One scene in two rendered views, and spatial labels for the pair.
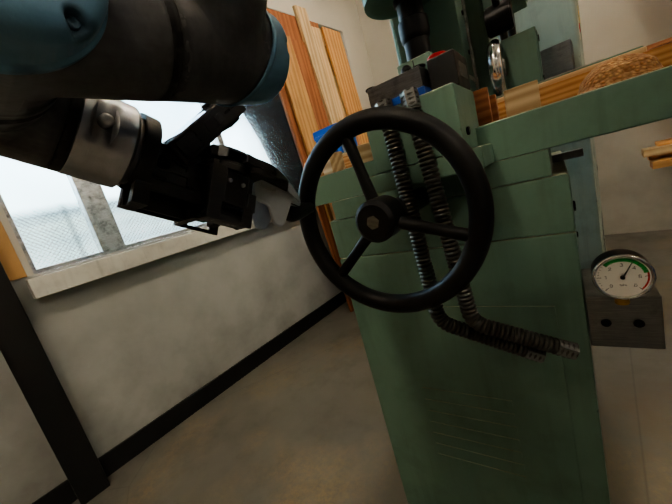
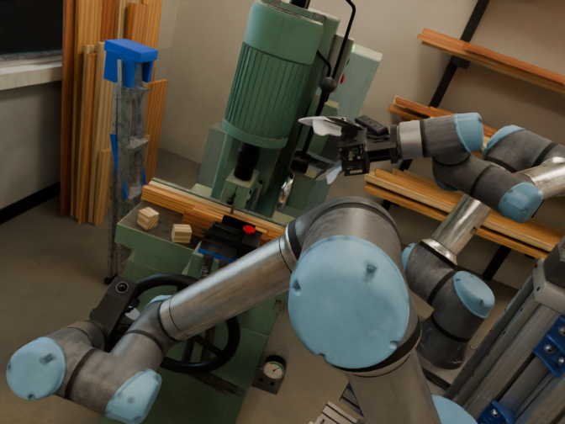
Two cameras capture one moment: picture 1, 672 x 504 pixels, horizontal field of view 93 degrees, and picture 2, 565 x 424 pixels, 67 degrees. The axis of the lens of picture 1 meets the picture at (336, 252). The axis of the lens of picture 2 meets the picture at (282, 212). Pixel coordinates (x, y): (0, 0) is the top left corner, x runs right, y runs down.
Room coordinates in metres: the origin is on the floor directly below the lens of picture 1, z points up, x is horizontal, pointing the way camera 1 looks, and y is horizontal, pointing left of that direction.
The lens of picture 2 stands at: (-0.23, 0.26, 1.56)
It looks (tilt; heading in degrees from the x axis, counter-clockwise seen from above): 27 degrees down; 323
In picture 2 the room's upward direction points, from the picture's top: 19 degrees clockwise
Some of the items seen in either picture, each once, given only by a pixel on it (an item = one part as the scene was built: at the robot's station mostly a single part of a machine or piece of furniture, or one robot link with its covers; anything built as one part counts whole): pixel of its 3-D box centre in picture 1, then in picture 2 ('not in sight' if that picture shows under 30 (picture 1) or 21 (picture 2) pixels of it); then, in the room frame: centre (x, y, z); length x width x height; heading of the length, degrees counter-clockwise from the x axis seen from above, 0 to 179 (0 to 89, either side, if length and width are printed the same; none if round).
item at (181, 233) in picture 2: (369, 152); (181, 233); (0.67, -0.12, 0.92); 0.04 x 0.03 x 0.04; 83
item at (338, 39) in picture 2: not in sight; (335, 62); (0.89, -0.58, 1.40); 0.10 x 0.06 x 0.16; 143
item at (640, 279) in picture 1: (621, 279); (274, 368); (0.39, -0.36, 0.65); 0.06 x 0.04 x 0.08; 53
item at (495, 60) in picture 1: (498, 70); (285, 190); (0.75, -0.46, 1.02); 0.12 x 0.03 x 0.12; 143
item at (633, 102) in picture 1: (444, 156); (228, 259); (0.61, -0.24, 0.87); 0.61 x 0.30 x 0.06; 53
